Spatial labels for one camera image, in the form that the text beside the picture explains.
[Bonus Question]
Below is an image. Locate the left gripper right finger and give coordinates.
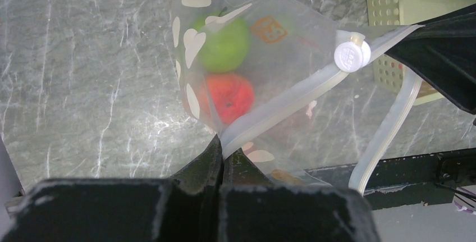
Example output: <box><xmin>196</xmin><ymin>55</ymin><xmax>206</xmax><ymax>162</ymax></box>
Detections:
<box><xmin>217</xmin><ymin>150</ymin><xmax>380</xmax><ymax>241</ymax></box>

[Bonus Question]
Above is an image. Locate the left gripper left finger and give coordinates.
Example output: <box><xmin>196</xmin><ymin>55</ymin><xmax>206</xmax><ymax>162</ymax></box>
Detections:
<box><xmin>1</xmin><ymin>136</ymin><xmax>223</xmax><ymax>241</ymax></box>

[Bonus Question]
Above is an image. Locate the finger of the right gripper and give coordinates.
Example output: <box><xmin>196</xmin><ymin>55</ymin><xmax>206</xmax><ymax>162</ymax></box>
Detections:
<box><xmin>385</xmin><ymin>4</ymin><xmax>475</xmax><ymax>115</ymax></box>

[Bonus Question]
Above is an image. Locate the green perforated plastic basket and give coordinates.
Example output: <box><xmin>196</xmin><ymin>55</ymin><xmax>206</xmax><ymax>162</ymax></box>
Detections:
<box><xmin>363</xmin><ymin>0</ymin><xmax>476</xmax><ymax>106</ymax></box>

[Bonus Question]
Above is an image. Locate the orange peach toy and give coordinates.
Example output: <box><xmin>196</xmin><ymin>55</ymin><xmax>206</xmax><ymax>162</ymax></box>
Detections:
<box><xmin>196</xmin><ymin>72</ymin><xmax>255</xmax><ymax>125</ymax></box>

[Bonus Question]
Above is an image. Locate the clear polka dot zip bag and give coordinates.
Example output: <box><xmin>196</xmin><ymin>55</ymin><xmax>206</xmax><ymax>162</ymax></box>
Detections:
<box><xmin>167</xmin><ymin>0</ymin><xmax>425</xmax><ymax>197</ymax></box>

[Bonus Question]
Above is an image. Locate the green apple toy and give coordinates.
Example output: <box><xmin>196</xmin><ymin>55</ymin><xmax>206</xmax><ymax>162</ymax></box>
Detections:
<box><xmin>198</xmin><ymin>17</ymin><xmax>250</xmax><ymax>73</ymax></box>

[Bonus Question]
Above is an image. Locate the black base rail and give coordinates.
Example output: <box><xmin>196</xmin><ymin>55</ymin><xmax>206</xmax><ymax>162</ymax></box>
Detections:
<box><xmin>303</xmin><ymin>148</ymin><xmax>475</xmax><ymax>211</ymax></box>

